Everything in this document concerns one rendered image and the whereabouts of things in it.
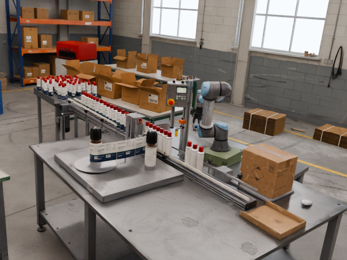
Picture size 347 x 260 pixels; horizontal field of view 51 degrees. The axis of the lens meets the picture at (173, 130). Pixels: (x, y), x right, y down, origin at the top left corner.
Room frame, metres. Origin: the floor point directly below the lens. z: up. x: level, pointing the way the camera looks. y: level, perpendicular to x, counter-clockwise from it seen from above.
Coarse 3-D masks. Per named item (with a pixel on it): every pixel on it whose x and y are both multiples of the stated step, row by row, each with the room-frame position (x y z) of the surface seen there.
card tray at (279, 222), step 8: (256, 208) 2.10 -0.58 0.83; (264, 208) 2.11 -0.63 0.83; (272, 208) 2.11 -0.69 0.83; (280, 208) 2.07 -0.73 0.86; (248, 216) 1.95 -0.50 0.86; (256, 216) 2.00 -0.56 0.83; (264, 216) 2.01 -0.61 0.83; (272, 216) 2.02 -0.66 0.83; (280, 216) 2.02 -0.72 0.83; (288, 216) 2.03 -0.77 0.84; (296, 216) 1.98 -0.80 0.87; (256, 224) 1.90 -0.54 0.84; (264, 224) 1.86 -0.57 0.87; (272, 224) 1.92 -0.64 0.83; (280, 224) 1.93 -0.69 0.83; (288, 224) 1.93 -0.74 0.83; (296, 224) 1.94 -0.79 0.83; (304, 224) 1.92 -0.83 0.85; (272, 232) 1.81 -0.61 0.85; (280, 232) 1.84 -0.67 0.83; (288, 232) 1.82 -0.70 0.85
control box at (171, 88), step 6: (168, 84) 2.81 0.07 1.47; (174, 84) 2.82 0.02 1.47; (180, 84) 2.83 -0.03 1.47; (186, 84) 2.84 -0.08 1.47; (168, 90) 2.81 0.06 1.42; (174, 90) 2.82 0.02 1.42; (168, 96) 2.81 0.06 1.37; (174, 96) 2.82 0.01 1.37; (186, 96) 2.83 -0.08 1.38; (174, 102) 2.82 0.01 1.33; (180, 102) 2.82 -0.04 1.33; (186, 102) 2.83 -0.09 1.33
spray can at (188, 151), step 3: (189, 141) 2.59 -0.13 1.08; (189, 144) 2.57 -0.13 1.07; (186, 147) 2.58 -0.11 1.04; (189, 147) 2.57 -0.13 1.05; (192, 147) 2.59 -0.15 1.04; (186, 150) 2.57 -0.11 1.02; (189, 150) 2.57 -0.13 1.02; (186, 153) 2.57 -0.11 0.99; (189, 153) 2.57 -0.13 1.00; (186, 156) 2.57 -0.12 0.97; (189, 156) 2.57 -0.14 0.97; (186, 159) 2.57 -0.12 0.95; (189, 159) 2.57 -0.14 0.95; (186, 162) 2.57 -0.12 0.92; (189, 162) 2.57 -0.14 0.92; (189, 165) 2.57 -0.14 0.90
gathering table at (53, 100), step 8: (40, 96) 4.48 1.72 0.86; (48, 96) 4.27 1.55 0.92; (56, 96) 4.48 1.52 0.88; (40, 104) 4.67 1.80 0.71; (56, 104) 4.15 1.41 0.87; (40, 112) 4.67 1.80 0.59; (56, 112) 4.18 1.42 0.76; (40, 120) 4.66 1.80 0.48; (40, 128) 4.66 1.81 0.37; (56, 128) 4.17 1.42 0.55; (40, 136) 4.66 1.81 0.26; (56, 136) 4.17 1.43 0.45
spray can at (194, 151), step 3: (195, 144) 2.53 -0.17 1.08; (195, 147) 2.53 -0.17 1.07; (192, 150) 2.53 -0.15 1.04; (195, 150) 2.52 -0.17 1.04; (192, 153) 2.53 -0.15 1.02; (195, 153) 2.52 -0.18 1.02; (192, 156) 2.52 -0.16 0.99; (195, 156) 2.52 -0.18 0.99; (192, 159) 2.52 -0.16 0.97; (195, 159) 2.52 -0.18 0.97; (192, 162) 2.52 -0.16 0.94; (195, 162) 2.52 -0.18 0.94; (192, 165) 2.52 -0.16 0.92; (195, 165) 2.53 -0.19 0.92; (195, 168) 2.53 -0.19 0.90
